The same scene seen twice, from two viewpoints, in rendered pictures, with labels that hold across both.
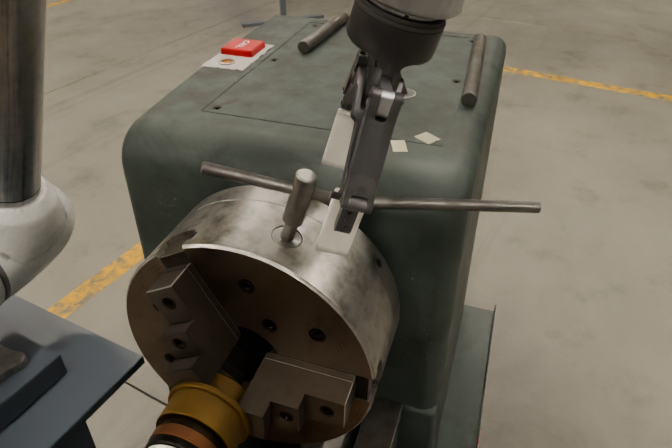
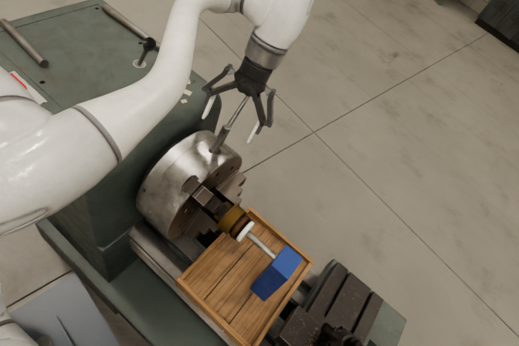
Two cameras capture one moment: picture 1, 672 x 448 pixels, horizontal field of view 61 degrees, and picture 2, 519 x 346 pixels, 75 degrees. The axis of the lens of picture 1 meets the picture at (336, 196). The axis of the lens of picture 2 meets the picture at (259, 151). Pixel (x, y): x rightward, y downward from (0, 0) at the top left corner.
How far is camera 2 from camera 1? 0.80 m
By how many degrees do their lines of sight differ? 65
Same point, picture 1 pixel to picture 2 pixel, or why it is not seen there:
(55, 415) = (89, 326)
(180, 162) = (124, 165)
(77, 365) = (55, 311)
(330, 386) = (238, 177)
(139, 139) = not seen: hidden behind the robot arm
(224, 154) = (141, 145)
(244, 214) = (196, 156)
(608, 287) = not seen: hidden behind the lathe
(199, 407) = (238, 212)
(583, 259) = not seen: hidden behind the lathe
